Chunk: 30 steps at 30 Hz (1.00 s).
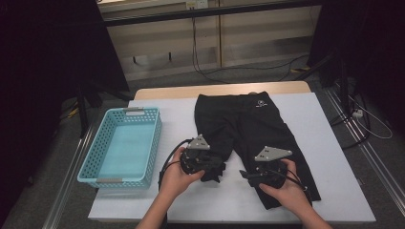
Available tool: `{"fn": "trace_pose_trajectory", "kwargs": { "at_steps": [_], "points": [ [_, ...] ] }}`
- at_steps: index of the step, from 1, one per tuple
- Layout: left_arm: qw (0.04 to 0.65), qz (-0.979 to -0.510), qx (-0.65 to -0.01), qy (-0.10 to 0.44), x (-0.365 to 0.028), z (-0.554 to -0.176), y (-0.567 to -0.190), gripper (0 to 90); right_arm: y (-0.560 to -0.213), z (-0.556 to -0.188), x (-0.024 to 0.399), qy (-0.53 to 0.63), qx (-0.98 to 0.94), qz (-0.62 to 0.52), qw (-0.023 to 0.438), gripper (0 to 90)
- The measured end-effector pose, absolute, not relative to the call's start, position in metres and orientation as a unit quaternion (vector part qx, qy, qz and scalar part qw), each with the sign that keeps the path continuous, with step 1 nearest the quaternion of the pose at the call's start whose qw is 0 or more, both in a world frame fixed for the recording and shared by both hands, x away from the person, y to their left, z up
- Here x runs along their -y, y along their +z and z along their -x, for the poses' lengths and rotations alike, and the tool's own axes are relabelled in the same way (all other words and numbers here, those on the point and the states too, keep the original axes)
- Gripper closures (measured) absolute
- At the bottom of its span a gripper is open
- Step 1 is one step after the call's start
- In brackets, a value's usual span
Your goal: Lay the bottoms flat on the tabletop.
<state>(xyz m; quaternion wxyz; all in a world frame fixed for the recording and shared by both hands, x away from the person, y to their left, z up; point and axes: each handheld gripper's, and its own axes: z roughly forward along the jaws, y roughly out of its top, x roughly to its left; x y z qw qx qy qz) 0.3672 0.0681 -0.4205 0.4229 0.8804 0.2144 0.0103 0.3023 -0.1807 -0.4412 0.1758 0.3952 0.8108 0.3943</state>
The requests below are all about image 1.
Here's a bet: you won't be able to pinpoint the black hanging cable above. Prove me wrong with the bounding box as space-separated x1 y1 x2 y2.
190 15 230 85

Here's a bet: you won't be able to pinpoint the black pants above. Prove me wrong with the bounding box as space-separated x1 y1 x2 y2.
194 91 322 211

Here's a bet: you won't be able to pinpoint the white wall socket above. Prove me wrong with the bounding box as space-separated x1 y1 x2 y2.
185 0 209 10

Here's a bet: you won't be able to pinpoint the black tripod stand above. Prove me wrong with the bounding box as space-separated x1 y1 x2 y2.
75 79 135 139

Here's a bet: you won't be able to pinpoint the hand-held gripper black cable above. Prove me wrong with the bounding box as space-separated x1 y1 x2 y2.
266 168 313 204
158 137 194 229

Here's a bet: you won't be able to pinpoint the person's right hand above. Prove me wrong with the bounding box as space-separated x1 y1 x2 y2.
258 157 312 218

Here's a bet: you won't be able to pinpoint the right hand-held gripper black cable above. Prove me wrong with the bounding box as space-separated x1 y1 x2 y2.
266 168 313 204

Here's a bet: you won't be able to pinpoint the white floor cable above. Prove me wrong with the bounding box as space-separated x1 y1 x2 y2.
348 94 394 140

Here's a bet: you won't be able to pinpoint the long black floor cable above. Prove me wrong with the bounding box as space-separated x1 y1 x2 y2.
203 53 311 82

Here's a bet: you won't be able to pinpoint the metal floor rail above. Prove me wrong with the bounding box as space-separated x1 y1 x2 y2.
324 85 405 208
41 125 96 229

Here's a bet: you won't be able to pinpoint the person's left hand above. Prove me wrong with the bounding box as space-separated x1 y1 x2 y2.
158 146 206 201

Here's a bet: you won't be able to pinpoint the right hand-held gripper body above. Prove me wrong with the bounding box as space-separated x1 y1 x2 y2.
253 145 293 189

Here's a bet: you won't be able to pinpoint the wide black curtain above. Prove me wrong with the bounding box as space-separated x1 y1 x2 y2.
0 0 132 220

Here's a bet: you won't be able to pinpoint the black horizontal bar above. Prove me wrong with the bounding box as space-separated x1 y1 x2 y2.
103 0 323 28

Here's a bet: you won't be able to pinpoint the black cable bundle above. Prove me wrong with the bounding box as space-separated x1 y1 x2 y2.
329 92 372 151

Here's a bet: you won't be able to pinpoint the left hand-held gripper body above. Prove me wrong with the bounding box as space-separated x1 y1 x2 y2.
179 134 216 176

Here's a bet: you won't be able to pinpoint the light blue plastic basket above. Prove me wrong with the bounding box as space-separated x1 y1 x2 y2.
76 107 163 189

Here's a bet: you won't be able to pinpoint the left hand-held gripper black cable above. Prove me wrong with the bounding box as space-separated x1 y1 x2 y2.
158 137 194 229

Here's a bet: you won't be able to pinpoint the black metal stand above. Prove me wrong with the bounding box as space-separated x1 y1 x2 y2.
294 52 352 115

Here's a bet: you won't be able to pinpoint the narrow black curtain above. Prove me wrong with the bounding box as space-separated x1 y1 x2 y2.
307 0 405 135

